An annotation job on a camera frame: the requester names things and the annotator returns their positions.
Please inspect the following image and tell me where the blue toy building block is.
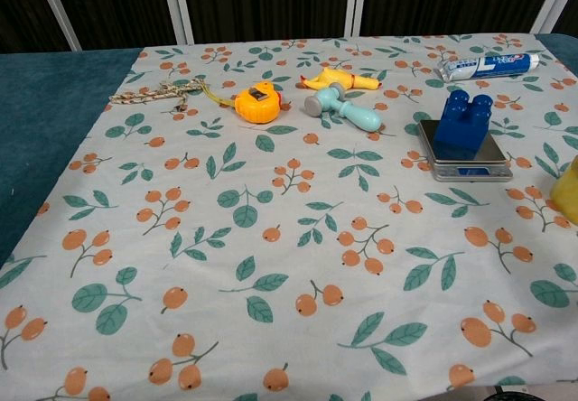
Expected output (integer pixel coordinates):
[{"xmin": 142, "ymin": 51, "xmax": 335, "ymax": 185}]
[{"xmin": 432, "ymin": 89, "xmax": 494, "ymax": 162}]

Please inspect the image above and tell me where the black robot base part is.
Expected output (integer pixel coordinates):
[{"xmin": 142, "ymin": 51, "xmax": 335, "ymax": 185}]
[{"xmin": 491, "ymin": 385, "xmax": 538, "ymax": 401}]

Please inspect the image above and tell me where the silver digital kitchen scale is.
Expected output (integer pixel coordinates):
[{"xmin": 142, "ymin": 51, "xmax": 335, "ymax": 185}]
[{"xmin": 415, "ymin": 118, "xmax": 515, "ymax": 183}]

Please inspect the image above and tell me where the yellow rounded object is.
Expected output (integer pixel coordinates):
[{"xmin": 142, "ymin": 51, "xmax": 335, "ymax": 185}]
[{"xmin": 549, "ymin": 155, "xmax": 578, "ymax": 226}]

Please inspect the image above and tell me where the orange tape measure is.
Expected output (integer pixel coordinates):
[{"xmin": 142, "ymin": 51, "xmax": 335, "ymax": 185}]
[{"xmin": 203, "ymin": 81, "xmax": 284, "ymax": 125}]

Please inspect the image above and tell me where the light blue toy hammer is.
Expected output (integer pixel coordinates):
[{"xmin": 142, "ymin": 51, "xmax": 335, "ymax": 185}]
[{"xmin": 303, "ymin": 82, "xmax": 383, "ymax": 133}]

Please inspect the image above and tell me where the yellow rubber chicken toy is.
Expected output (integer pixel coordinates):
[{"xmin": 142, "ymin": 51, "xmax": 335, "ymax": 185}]
[{"xmin": 296, "ymin": 68, "xmax": 385, "ymax": 92}]

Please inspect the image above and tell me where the floral fruit print tablecloth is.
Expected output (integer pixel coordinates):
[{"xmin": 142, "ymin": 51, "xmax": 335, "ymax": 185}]
[{"xmin": 0, "ymin": 33, "xmax": 578, "ymax": 401}]

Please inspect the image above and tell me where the blue white toothpaste tube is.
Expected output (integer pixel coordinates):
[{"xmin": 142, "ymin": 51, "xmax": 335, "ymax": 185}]
[{"xmin": 433, "ymin": 51, "xmax": 542, "ymax": 83}]

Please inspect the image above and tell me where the teal velvet table cover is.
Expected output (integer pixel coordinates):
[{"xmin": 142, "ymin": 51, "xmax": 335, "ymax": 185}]
[{"xmin": 0, "ymin": 33, "xmax": 578, "ymax": 269}]

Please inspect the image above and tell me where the braided beige rope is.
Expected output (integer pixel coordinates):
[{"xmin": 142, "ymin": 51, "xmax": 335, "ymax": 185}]
[{"xmin": 110, "ymin": 79, "xmax": 204, "ymax": 112}]

